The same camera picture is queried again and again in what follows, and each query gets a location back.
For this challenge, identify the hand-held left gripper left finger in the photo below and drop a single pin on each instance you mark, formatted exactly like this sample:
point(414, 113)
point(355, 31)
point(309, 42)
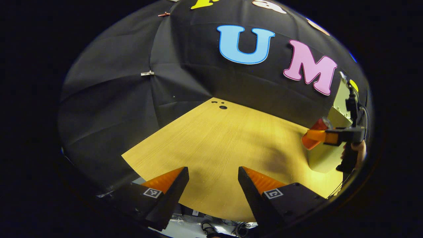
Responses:
point(172, 195)

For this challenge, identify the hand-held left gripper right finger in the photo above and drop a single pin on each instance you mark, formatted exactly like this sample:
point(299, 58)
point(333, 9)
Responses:
point(251, 195)

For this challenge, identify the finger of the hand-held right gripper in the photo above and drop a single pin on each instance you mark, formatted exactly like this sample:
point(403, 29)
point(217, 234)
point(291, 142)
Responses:
point(317, 135)

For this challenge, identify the red pop can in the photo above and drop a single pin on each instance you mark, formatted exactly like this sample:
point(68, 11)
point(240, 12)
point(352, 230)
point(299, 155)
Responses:
point(317, 125)

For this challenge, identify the green desktop garbage bin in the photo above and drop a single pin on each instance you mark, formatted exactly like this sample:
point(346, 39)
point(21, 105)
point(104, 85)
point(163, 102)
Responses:
point(325, 158)

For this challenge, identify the black backdrop cloth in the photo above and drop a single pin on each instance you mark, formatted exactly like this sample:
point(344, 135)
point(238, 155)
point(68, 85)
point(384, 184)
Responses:
point(115, 99)

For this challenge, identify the silver metal clip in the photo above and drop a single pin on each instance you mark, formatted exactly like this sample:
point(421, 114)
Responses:
point(147, 73)

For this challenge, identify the copper metal clip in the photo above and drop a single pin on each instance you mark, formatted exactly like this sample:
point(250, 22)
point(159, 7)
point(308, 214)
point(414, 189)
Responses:
point(163, 14)

